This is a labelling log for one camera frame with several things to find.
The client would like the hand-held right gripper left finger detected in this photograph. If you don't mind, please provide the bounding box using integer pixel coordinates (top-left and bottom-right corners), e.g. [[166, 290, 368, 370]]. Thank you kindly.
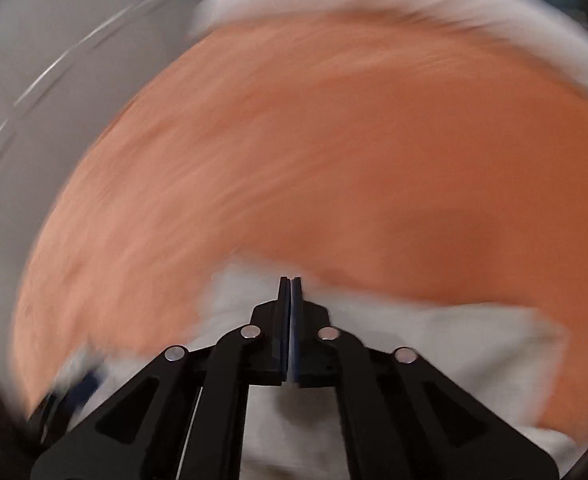
[[30, 276, 292, 480]]

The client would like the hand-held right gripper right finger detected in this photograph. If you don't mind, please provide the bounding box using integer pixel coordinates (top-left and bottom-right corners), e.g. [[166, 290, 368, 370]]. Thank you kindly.
[[292, 276, 560, 480]]

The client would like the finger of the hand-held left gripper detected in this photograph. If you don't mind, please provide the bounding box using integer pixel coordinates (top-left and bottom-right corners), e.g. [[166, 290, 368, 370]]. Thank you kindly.
[[26, 357, 104, 441]]

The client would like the white quilted jacket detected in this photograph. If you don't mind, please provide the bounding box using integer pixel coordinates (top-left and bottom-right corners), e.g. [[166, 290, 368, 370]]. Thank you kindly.
[[74, 260, 588, 480]]

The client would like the orange plush blanket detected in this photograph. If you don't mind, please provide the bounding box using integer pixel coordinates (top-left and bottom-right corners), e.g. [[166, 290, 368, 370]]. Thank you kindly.
[[14, 15, 588, 436]]

